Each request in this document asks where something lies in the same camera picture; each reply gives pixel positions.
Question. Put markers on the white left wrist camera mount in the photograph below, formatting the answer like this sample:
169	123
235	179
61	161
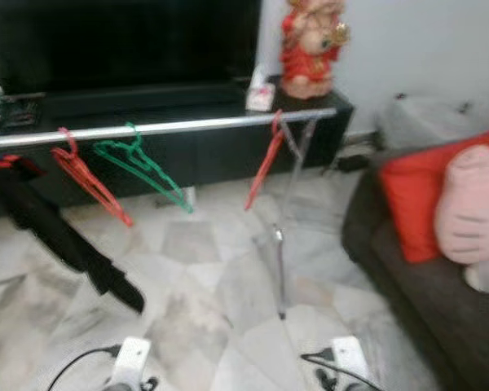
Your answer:
132	360

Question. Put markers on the red plastic hanger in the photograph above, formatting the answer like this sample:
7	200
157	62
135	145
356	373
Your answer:
262	171

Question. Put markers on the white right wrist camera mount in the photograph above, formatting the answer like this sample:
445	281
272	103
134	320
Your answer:
350	360

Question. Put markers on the red cushion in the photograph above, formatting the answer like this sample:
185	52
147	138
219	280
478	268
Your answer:
407	195

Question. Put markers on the red robed figurine statue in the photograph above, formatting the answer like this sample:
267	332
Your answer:
310	57

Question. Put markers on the silver metal clothes rack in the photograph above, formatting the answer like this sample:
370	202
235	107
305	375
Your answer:
187	125

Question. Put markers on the black flat television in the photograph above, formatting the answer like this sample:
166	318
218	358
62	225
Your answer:
122	41

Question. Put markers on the pink white tissue box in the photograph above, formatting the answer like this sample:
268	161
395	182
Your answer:
261	94

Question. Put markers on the black shirt with red collar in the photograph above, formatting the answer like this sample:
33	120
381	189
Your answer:
57	236

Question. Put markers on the dark grey fabric sofa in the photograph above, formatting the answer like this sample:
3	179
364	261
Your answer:
424	309

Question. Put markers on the black TV cabinet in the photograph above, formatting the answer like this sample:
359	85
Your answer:
220	155

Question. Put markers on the salmon pink plastic hanger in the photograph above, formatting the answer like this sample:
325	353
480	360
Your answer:
90	184

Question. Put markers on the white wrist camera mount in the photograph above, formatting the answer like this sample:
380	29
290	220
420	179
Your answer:
132	360
350	360

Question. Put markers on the black power strip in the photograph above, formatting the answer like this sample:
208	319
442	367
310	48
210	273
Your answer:
352	162

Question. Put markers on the side table with lace cloth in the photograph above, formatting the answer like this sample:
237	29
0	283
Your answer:
424	122

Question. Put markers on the pink cat face pillow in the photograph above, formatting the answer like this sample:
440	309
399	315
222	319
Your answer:
473	204

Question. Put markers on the green plastic hanger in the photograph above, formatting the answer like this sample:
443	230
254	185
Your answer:
182	202

